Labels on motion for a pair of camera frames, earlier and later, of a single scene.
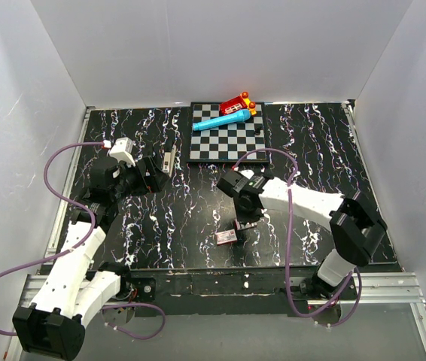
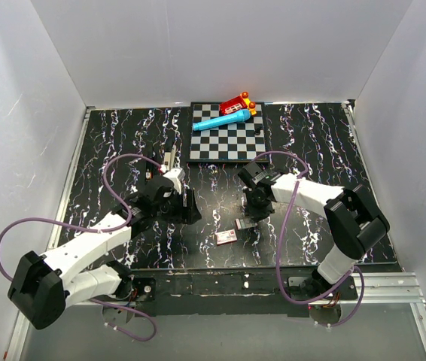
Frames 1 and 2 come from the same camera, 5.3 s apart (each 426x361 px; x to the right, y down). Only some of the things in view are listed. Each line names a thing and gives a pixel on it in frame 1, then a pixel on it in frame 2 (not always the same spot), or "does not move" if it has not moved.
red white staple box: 226,237 does not move
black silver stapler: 168,160 does not move
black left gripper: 154,182 -> 193,214
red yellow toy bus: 235,104 does not move
